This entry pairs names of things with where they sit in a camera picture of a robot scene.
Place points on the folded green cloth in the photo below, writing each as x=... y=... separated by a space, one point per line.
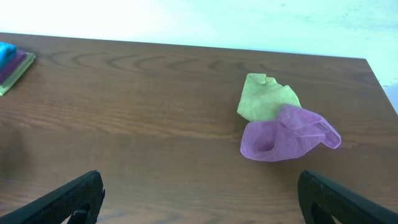
x=17 y=73

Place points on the crumpled green cloth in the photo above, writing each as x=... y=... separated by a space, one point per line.
x=262 y=98

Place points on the crumpled purple cloth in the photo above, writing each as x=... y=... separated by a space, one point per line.
x=294 y=132

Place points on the folded purple cloth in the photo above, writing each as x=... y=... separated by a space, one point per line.
x=8 y=68

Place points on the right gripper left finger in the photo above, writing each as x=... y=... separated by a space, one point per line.
x=78 y=201

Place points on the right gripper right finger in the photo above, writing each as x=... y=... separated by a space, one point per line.
x=324 y=201

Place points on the blue microfiber cloth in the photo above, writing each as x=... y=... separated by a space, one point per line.
x=7 y=52

